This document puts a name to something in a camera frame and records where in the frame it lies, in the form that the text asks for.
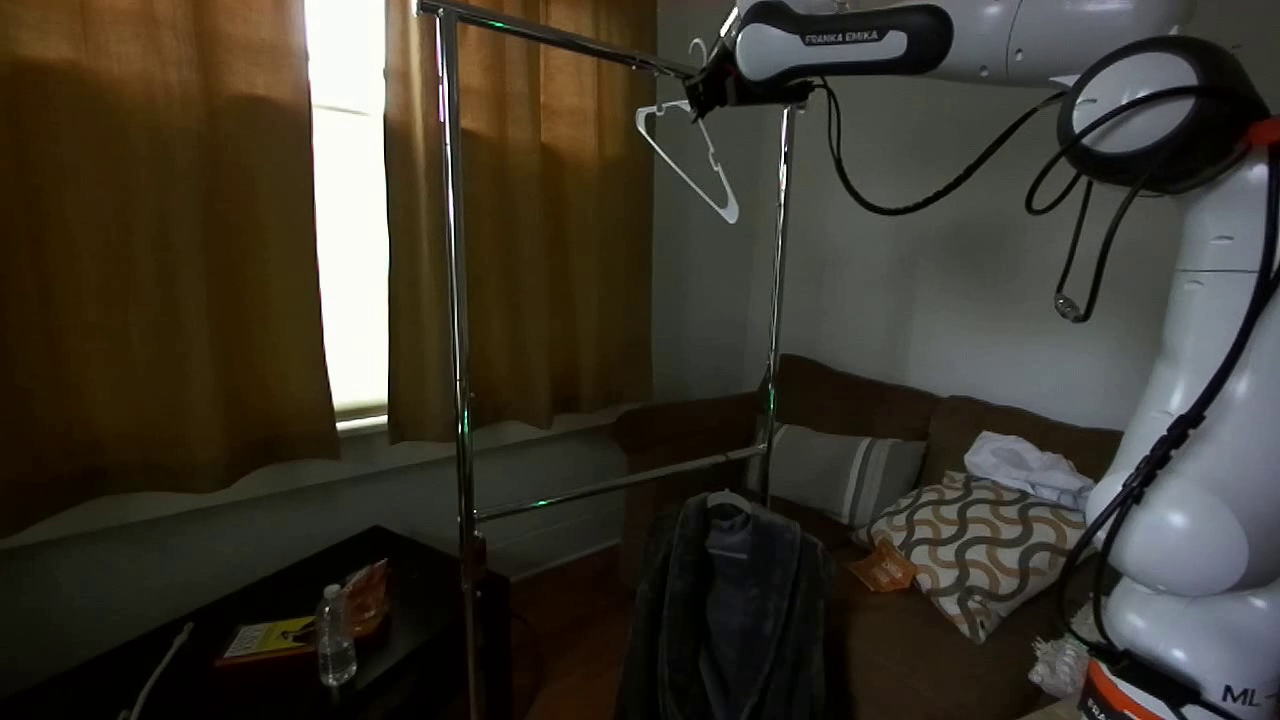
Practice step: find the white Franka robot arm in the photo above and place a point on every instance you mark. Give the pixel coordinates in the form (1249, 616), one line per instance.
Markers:
(1200, 533)

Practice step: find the chrome garment rack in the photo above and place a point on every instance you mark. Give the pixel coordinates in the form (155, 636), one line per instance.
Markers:
(458, 332)

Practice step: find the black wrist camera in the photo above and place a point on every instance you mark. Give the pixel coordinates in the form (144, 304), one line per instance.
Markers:
(780, 94)

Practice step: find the brown sofa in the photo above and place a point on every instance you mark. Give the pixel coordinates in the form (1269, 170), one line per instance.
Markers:
(904, 667)

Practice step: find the clear water bottle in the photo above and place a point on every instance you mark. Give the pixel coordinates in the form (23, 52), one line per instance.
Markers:
(338, 644)

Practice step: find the striped grey pillow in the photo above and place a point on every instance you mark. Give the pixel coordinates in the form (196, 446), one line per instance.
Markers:
(841, 472)

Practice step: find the white knitted blanket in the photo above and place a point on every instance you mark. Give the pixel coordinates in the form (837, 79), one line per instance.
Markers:
(1020, 467)

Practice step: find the narrow brown curtain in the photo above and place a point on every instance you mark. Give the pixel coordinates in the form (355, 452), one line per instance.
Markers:
(535, 215)

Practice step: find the wavy patterned pillow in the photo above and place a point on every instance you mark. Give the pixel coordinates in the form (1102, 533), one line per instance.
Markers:
(982, 545)

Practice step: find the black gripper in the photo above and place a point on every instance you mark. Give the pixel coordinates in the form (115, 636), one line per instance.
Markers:
(723, 83)

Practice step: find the white window sill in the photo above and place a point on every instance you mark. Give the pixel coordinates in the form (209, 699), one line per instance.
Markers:
(267, 480)

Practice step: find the black low table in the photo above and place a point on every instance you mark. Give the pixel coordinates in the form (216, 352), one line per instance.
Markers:
(401, 667)

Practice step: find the white plastic hanger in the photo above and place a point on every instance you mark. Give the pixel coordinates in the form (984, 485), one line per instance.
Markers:
(729, 206)

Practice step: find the wide brown curtain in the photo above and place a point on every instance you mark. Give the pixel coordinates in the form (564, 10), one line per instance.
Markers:
(144, 242)

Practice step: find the orange packet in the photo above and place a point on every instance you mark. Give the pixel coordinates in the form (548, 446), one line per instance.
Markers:
(883, 568)

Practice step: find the bright window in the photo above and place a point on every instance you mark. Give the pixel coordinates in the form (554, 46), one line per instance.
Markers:
(347, 203)

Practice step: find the thin white stick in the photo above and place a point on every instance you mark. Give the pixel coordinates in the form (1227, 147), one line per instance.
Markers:
(160, 667)

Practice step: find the pale hanger under robe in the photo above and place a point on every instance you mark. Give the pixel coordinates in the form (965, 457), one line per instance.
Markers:
(729, 501)

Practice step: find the crumpled white cloth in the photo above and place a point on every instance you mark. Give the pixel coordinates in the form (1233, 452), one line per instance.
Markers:
(1063, 667)

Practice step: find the orange snack bag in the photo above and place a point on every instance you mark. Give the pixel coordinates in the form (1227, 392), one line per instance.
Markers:
(367, 602)

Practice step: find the dark grey robe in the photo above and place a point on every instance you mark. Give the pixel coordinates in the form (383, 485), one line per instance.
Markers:
(735, 614)

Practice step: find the yellow book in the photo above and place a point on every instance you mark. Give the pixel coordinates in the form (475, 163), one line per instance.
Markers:
(267, 641)

